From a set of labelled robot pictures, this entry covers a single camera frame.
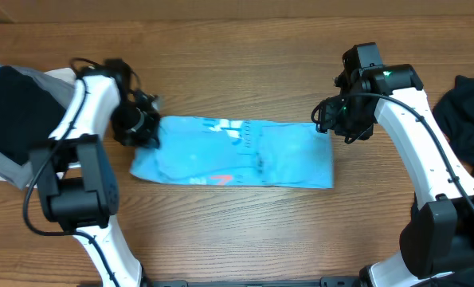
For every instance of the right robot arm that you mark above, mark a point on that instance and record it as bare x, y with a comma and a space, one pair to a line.
437, 245

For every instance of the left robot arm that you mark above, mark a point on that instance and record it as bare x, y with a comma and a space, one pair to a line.
74, 191

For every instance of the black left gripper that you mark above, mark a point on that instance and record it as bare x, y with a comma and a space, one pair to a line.
145, 139

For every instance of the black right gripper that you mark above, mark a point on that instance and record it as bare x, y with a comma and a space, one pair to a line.
330, 120

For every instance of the folded grey garment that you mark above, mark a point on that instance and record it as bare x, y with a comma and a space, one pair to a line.
5, 167

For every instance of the light blue t-shirt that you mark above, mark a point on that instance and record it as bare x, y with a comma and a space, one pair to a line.
221, 152

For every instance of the folded white garment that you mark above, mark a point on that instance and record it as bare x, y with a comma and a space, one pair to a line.
61, 73

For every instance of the folded black garment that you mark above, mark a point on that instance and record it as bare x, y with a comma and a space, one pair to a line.
28, 114

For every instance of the crumpled black garment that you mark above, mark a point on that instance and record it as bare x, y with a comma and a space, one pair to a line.
454, 114

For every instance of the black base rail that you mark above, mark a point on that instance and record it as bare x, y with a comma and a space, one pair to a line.
336, 281

